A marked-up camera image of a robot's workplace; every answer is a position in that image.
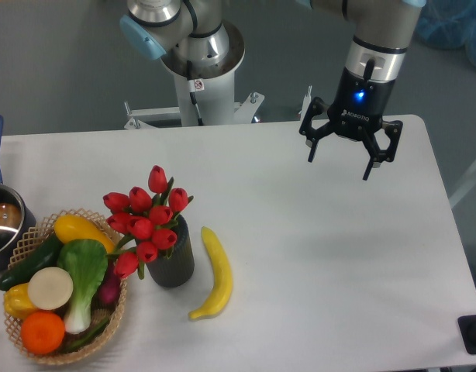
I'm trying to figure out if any blue handled saucepan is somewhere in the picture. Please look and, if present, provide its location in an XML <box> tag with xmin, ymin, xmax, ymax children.
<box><xmin>0</xmin><ymin>115</ymin><xmax>36</xmax><ymax>271</ymax></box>

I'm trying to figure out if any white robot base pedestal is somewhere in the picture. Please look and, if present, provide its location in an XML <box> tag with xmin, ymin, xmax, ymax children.
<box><xmin>125</xmin><ymin>20</ymin><xmax>264</xmax><ymax>129</ymax></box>

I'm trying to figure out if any blue plastic bag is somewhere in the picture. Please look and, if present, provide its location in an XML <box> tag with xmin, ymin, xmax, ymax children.
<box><xmin>416</xmin><ymin>1</ymin><xmax>476</xmax><ymax>68</ymax></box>

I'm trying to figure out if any orange fruit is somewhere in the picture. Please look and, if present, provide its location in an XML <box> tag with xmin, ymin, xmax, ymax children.
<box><xmin>20</xmin><ymin>311</ymin><xmax>65</xmax><ymax>355</ymax></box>

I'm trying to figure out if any yellow banana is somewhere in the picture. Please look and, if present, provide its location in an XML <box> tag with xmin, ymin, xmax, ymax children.
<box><xmin>188</xmin><ymin>226</ymin><xmax>233</xmax><ymax>321</ymax></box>

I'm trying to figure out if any yellow bell pepper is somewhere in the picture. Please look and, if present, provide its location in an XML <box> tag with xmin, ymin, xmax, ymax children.
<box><xmin>4</xmin><ymin>283</ymin><xmax>38</xmax><ymax>320</ymax></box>

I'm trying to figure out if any woven wicker basket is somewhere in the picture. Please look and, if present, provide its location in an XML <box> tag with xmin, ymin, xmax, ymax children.
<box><xmin>4</xmin><ymin>208</ymin><xmax>127</xmax><ymax>366</ymax></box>

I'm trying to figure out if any dark grey ribbed vase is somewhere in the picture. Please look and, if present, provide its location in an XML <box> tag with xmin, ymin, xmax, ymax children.
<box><xmin>136</xmin><ymin>215</ymin><xmax>195</xmax><ymax>288</ymax></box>

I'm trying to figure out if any yellow squash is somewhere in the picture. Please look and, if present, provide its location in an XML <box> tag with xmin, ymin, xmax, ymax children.
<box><xmin>53</xmin><ymin>214</ymin><xmax>115</xmax><ymax>253</ymax></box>

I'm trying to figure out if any purple sweet potato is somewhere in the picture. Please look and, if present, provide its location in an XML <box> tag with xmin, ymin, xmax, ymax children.
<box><xmin>97</xmin><ymin>261</ymin><xmax>120</xmax><ymax>305</ymax></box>

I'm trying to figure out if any green bok choy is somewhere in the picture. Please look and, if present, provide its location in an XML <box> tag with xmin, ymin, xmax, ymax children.
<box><xmin>57</xmin><ymin>239</ymin><xmax>108</xmax><ymax>334</ymax></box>

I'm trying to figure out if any dark green cucumber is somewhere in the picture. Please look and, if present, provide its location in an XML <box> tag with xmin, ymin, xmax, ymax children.
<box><xmin>0</xmin><ymin>233</ymin><xmax>64</xmax><ymax>291</ymax></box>

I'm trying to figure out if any green chili pepper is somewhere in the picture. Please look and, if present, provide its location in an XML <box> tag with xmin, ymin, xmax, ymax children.
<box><xmin>60</xmin><ymin>317</ymin><xmax>109</xmax><ymax>353</ymax></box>

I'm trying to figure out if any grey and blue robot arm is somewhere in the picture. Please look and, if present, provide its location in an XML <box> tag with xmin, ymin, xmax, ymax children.
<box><xmin>119</xmin><ymin>1</ymin><xmax>424</xmax><ymax>169</ymax></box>

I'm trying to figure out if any white round radish slice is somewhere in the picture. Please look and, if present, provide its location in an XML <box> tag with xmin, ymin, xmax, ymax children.
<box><xmin>27</xmin><ymin>267</ymin><xmax>73</xmax><ymax>311</ymax></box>

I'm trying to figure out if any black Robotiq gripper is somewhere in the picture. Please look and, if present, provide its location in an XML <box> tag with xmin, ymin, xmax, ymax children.
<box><xmin>298</xmin><ymin>67</ymin><xmax>404</xmax><ymax>181</ymax></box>

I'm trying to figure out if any black device at table edge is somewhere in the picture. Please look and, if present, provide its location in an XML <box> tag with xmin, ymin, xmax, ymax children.
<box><xmin>457</xmin><ymin>315</ymin><xmax>476</xmax><ymax>355</ymax></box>

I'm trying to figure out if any red tulip bouquet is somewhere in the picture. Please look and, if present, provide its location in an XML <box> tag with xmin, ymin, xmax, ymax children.
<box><xmin>103</xmin><ymin>165</ymin><xmax>193</xmax><ymax>279</ymax></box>

